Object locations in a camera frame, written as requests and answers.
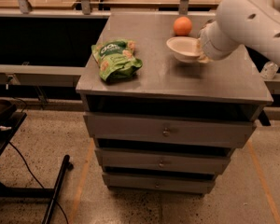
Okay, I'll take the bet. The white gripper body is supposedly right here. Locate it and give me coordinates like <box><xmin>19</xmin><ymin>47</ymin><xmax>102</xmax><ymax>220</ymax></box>
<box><xmin>198</xmin><ymin>20</ymin><xmax>239</xmax><ymax>61</ymax></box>

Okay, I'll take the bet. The white paper bowl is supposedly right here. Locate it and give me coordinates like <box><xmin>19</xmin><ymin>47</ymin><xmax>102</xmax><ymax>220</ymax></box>
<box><xmin>166</xmin><ymin>36</ymin><xmax>201</xmax><ymax>63</ymax></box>

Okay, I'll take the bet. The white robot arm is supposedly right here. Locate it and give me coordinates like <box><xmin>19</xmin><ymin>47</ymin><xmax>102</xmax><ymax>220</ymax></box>
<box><xmin>199</xmin><ymin>0</ymin><xmax>280</xmax><ymax>67</ymax></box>

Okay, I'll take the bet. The green rice chip bag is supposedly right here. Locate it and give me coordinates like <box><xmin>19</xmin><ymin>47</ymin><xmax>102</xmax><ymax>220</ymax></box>
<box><xmin>91</xmin><ymin>39</ymin><xmax>143</xmax><ymax>82</ymax></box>

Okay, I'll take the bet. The orange fruit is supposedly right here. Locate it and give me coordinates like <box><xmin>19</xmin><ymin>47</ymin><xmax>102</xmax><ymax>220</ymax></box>
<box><xmin>174</xmin><ymin>17</ymin><xmax>192</xmax><ymax>36</ymax></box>

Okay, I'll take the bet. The grey drawer cabinet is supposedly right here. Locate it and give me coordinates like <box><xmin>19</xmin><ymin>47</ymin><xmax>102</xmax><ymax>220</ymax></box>
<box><xmin>77</xmin><ymin>13</ymin><xmax>273</xmax><ymax>194</ymax></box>

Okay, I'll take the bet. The black metal stand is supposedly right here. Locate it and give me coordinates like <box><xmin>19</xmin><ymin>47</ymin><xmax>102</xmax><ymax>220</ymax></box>
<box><xmin>0</xmin><ymin>103</ymin><xmax>78</xmax><ymax>224</ymax></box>

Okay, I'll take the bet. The black floor cable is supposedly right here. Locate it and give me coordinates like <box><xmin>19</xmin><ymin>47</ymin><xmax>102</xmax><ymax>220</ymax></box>
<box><xmin>8</xmin><ymin>141</ymin><xmax>69</xmax><ymax>224</ymax></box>

